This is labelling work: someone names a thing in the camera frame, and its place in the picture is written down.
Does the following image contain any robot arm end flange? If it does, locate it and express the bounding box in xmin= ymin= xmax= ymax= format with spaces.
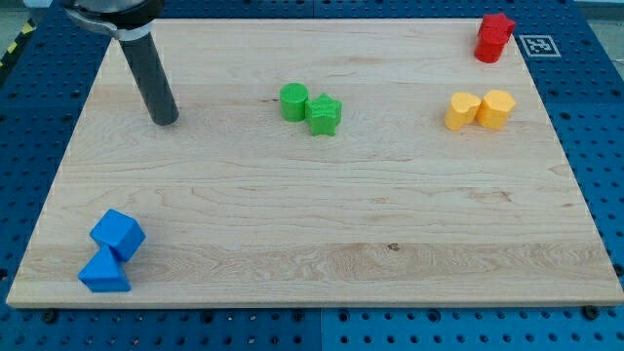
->
xmin=60 ymin=0 xmax=165 ymax=41

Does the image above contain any green star block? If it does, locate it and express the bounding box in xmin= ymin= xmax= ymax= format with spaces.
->
xmin=305 ymin=94 xmax=342 ymax=136

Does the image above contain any blue triangular prism block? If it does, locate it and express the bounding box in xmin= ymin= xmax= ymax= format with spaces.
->
xmin=78 ymin=245 xmax=131 ymax=293

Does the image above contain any green cylinder block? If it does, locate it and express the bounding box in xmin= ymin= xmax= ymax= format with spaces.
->
xmin=280 ymin=83 xmax=309 ymax=122

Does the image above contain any wooden board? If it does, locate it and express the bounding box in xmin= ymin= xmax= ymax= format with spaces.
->
xmin=7 ymin=19 xmax=623 ymax=309

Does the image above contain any yellow heart block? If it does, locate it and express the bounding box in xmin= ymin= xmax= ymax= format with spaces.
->
xmin=444 ymin=92 xmax=482 ymax=131

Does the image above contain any yellow hexagon block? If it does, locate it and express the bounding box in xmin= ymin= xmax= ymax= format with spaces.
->
xmin=476 ymin=90 xmax=516 ymax=130

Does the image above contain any red star block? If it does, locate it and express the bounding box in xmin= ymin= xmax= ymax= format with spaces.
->
xmin=474 ymin=13 xmax=516 ymax=63

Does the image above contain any white fiducial marker tag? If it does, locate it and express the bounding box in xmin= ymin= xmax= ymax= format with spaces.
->
xmin=520 ymin=34 xmax=561 ymax=58

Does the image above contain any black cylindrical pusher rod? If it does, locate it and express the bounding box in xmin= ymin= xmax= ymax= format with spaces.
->
xmin=120 ymin=33 xmax=179 ymax=126

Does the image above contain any blue cube block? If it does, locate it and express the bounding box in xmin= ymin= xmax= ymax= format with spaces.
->
xmin=90 ymin=209 xmax=145 ymax=262

